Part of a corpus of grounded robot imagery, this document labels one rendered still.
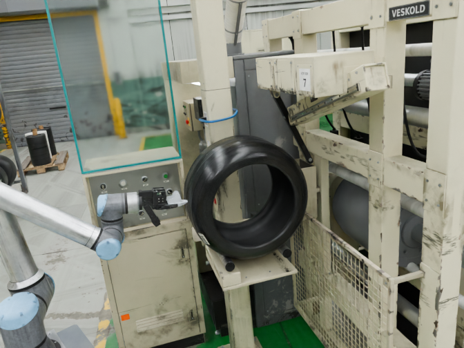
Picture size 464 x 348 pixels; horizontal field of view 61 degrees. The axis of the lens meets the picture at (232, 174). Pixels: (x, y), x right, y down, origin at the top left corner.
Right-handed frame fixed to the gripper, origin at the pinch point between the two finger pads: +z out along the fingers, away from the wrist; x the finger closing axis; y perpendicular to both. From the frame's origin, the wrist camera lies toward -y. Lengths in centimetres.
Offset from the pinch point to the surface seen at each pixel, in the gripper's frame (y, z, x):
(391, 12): 78, 70, -37
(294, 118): 35, 56, 11
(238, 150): 24.8, 21.9, -8.8
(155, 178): -4, -8, 58
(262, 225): -20.7, 42.6, 13.5
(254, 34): 96, 143, 325
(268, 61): 61, 40, 6
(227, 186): -2.2, 26.9, 25.9
